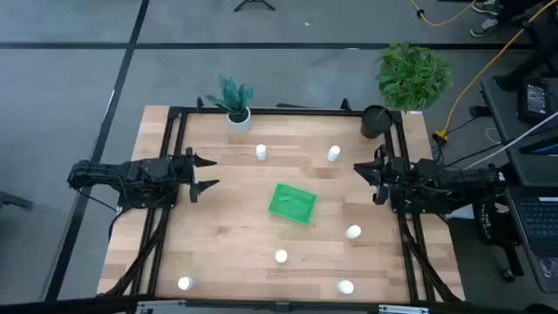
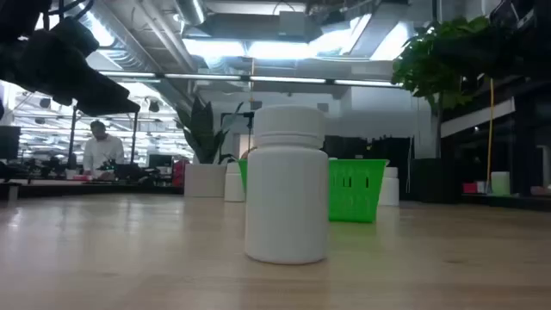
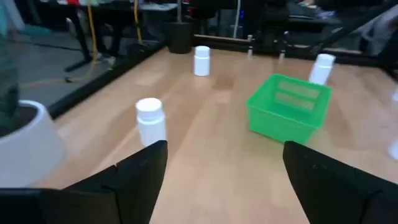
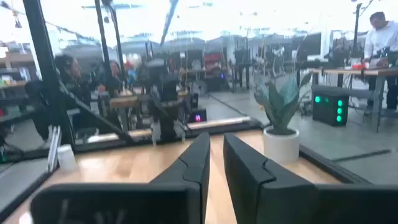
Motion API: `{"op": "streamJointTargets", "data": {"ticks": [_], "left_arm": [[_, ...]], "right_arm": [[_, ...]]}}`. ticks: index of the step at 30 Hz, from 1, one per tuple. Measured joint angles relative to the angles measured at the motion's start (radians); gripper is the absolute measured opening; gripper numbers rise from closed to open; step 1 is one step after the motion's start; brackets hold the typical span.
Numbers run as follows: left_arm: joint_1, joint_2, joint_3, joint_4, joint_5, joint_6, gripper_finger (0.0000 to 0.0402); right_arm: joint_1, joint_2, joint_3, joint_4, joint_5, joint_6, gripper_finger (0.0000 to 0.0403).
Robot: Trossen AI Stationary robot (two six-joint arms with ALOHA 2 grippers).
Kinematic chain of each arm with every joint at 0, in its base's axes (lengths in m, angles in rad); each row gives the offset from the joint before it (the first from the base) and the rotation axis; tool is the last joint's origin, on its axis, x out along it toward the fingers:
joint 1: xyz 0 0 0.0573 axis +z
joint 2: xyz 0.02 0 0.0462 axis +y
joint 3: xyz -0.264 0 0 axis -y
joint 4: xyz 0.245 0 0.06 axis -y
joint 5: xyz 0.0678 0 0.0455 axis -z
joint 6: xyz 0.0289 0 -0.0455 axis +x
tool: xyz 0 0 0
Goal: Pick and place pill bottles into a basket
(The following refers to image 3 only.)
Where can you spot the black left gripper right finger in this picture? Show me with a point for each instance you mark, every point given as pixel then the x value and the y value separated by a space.
pixel 329 193

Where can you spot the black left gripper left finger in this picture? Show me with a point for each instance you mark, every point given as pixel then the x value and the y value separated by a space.
pixel 136 186

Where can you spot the white pill bottle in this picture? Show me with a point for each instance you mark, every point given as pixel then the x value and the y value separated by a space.
pixel 202 62
pixel 321 70
pixel 151 124

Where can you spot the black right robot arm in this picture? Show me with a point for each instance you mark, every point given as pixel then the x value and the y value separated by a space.
pixel 272 25

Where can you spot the green plastic basket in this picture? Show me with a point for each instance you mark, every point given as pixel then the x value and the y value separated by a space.
pixel 280 121

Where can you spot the white round planter pot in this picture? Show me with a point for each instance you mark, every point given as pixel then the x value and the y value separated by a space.
pixel 31 152

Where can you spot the black planter pot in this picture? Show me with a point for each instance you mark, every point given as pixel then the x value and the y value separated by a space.
pixel 179 37

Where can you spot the snake plant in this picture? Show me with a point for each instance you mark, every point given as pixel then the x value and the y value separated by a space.
pixel 7 90

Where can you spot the white pole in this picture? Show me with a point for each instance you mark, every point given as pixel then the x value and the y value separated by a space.
pixel 237 18

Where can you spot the black table edge rail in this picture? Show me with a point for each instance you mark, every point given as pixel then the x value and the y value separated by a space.
pixel 102 79

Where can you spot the small white post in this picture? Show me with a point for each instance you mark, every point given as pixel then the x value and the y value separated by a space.
pixel 249 46
pixel 281 56

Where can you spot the black table end rail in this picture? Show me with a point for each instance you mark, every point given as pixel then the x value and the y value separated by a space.
pixel 224 42

